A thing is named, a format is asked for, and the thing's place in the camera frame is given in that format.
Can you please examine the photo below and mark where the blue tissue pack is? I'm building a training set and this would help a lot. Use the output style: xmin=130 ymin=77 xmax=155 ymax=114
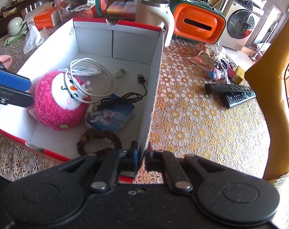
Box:
xmin=85 ymin=103 xmax=135 ymax=134

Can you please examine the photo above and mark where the pink plush owl toy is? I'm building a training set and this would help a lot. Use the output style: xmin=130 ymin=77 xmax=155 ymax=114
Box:
xmin=30 ymin=71 xmax=91 ymax=130

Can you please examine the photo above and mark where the black USB cable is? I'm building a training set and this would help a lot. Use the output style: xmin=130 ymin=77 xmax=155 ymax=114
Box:
xmin=96 ymin=73 xmax=148 ymax=111

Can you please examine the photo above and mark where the white USB cable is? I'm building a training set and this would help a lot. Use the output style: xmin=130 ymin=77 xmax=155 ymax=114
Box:
xmin=63 ymin=57 xmax=127 ymax=105

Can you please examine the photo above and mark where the red cardboard box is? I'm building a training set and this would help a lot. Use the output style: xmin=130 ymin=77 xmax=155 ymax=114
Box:
xmin=0 ymin=18 xmax=164 ymax=181

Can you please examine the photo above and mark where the pink knit hat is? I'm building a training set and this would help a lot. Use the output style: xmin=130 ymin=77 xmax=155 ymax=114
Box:
xmin=0 ymin=55 xmax=12 ymax=70

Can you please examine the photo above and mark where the green edged cloth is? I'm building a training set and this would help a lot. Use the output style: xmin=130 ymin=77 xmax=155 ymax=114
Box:
xmin=3 ymin=24 xmax=28 ymax=46

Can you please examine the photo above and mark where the white napkin pack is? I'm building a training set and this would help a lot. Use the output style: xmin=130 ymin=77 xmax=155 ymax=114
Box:
xmin=23 ymin=26 xmax=47 ymax=54

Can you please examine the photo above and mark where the green ceramic jar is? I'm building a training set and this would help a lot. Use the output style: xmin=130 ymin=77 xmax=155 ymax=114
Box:
xmin=7 ymin=17 xmax=23 ymax=37

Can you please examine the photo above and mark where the wooden tv cabinet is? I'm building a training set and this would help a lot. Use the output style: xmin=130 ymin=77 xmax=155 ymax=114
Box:
xmin=0 ymin=0 xmax=48 ymax=38

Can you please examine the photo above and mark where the white router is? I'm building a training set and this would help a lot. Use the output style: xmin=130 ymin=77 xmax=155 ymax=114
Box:
xmin=23 ymin=1 xmax=43 ymax=14

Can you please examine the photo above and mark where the orange tissue box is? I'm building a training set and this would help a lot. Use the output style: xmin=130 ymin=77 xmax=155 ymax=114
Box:
xmin=22 ymin=2 xmax=62 ymax=30

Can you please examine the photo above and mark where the black remote control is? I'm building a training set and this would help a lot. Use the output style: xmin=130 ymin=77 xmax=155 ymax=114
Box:
xmin=219 ymin=92 xmax=256 ymax=109
xmin=204 ymin=84 xmax=253 ymax=94

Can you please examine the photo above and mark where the small blue pink toy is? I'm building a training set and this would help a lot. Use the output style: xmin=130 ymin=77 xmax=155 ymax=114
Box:
xmin=207 ymin=68 xmax=225 ymax=80

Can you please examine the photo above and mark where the shiny snack wrapper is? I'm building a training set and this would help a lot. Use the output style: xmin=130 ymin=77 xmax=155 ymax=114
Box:
xmin=187 ymin=53 xmax=216 ymax=71

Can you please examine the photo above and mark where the small yellow box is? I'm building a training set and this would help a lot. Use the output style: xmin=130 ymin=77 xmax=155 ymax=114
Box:
xmin=231 ymin=66 xmax=245 ymax=85

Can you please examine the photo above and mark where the yellow chair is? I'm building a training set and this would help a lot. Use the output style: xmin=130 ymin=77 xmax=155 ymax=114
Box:
xmin=244 ymin=19 xmax=289 ymax=180

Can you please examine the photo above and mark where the colourful plastic organizer box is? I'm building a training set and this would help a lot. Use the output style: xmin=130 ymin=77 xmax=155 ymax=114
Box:
xmin=107 ymin=2 xmax=137 ymax=21

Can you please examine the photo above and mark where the orange green tissue holder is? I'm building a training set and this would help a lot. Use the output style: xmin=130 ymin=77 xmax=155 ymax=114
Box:
xmin=169 ymin=0 xmax=226 ymax=44

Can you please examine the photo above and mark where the cream kettle mug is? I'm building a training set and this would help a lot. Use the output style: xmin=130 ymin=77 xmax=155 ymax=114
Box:
xmin=135 ymin=0 xmax=175 ymax=47

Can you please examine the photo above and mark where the washing machine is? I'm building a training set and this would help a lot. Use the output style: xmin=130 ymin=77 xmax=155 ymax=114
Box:
xmin=220 ymin=0 xmax=267 ymax=51

